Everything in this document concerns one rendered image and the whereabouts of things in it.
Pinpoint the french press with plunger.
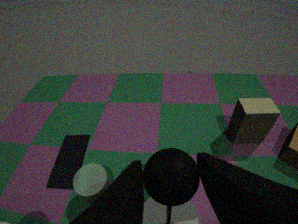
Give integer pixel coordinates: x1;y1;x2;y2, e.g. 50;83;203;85
142;148;201;224

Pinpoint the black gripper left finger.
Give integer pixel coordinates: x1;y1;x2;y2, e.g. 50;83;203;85
69;160;144;224

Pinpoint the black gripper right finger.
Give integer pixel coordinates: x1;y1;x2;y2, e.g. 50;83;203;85
197;152;298;224

